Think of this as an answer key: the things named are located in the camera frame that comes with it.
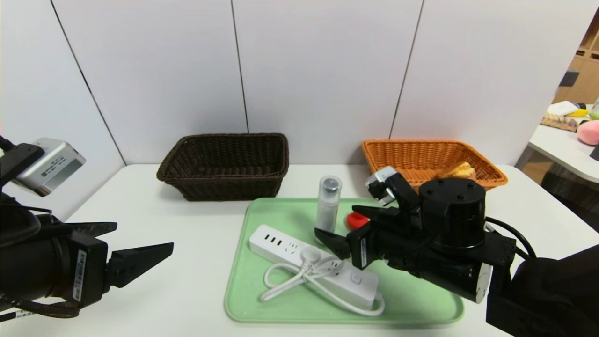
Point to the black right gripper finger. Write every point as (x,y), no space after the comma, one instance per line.
(381,214)
(337,243)

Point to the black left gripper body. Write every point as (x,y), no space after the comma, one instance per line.
(87,271)

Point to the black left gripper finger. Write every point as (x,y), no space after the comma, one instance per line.
(96,229)
(135,262)

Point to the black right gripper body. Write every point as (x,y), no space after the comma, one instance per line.
(363,248)

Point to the red rubber duck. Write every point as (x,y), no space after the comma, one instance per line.
(354,221)

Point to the clear bottle with silver cap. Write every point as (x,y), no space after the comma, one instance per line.
(327,210)

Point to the pink topped bread bun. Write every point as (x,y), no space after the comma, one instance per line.
(461,171)

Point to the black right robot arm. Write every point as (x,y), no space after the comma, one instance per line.
(451,210)

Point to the orange wicker basket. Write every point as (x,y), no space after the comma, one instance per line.
(421,154)

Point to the dark brown wicker basket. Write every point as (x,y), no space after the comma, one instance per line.
(224,187)

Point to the green plastic tray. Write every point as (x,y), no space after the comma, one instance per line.
(281,309)

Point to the white background table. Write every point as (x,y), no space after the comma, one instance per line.
(561,150)

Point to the brown egg tray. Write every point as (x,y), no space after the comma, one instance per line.
(557,123)

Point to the white flat box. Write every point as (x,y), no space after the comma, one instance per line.
(560,108)

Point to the yellow toy banana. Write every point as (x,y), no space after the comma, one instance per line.
(576,113)

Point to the small black object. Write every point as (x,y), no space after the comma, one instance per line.
(595,153)

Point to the pink plush toy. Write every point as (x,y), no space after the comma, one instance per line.
(588,133)

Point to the dark grey box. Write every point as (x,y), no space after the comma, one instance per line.
(567,78)

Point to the pale green bottle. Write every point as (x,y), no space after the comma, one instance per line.
(595,110)

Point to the wooden shelf unit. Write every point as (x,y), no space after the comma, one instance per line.
(585,79)

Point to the black right camera bracket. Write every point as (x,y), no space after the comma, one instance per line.
(405,196)

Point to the black camera bracket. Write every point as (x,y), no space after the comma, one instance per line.
(405,196)
(16,161)

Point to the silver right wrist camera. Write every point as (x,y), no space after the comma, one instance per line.
(380,180)

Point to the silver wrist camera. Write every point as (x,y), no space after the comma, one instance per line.
(54,166)
(380,180)

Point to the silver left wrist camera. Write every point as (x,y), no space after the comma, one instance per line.
(54,166)

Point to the black left camera bracket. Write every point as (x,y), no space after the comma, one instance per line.
(16,161)

